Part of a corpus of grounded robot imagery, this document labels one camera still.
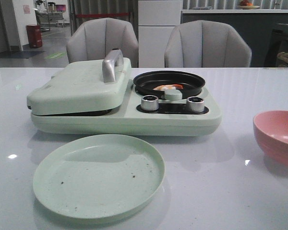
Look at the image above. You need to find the cooked orange shrimp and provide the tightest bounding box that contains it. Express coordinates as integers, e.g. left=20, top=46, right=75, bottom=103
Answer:
left=153, top=84, right=183, bottom=91

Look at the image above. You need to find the mint green sandwich maker lid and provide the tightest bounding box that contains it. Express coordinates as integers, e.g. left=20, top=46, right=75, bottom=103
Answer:
left=27, top=49, right=132, bottom=115

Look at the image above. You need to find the pink plastic bowl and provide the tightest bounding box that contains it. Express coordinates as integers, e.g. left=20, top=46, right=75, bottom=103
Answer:
left=253, top=110, right=288, bottom=166

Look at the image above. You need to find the mint green breakfast maker base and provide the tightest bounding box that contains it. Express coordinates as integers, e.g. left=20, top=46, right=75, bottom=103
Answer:
left=31, top=80, right=222, bottom=137

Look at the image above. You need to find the left silver control knob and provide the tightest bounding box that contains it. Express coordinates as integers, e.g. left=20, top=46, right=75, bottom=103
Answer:
left=140, top=95, right=159, bottom=111

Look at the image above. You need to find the silver control knob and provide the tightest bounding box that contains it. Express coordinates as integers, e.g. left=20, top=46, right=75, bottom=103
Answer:
left=140, top=95, right=159, bottom=111
left=186, top=96, right=205, bottom=113

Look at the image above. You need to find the black round frying pan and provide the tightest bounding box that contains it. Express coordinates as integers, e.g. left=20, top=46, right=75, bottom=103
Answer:
left=133, top=70, right=205, bottom=99

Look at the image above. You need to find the right silver control knob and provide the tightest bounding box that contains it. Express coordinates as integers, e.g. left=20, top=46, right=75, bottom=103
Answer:
left=186, top=96, right=205, bottom=113

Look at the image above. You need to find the mint green round plate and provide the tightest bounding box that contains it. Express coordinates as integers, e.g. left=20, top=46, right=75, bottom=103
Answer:
left=33, top=134, right=165, bottom=223

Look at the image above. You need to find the right grey upholstered chair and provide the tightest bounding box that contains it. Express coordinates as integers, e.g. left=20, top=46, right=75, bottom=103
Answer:
left=164, top=20, right=252, bottom=68

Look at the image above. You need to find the grey upholstered chair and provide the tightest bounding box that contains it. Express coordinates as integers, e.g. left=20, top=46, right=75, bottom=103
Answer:
left=164, top=20, right=252, bottom=68
left=66, top=18, right=139, bottom=68

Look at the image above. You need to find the left grey upholstered chair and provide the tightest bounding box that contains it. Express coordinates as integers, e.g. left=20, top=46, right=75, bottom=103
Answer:
left=66, top=18, right=139, bottom=68

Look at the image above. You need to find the white refrigerator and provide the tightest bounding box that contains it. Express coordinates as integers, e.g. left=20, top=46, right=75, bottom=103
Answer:
left=138, top=0, right=182, bottom=68

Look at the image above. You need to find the red bin in background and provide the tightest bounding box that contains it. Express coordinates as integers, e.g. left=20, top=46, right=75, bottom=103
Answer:
left=26, top=24, right=43, bottom=48

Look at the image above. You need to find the grey kitchen counter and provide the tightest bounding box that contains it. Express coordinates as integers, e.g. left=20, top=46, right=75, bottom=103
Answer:
left=181, top=9, right=288, bottom=67

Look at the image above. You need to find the fruit plate on counter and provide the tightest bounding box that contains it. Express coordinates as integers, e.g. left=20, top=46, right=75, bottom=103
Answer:
left=238, top=0, right=260, bottom=10

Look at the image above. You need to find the dark appliance at right edge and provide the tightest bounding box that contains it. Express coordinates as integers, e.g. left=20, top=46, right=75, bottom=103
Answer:
left=264, top=23, right=288, bottom=67

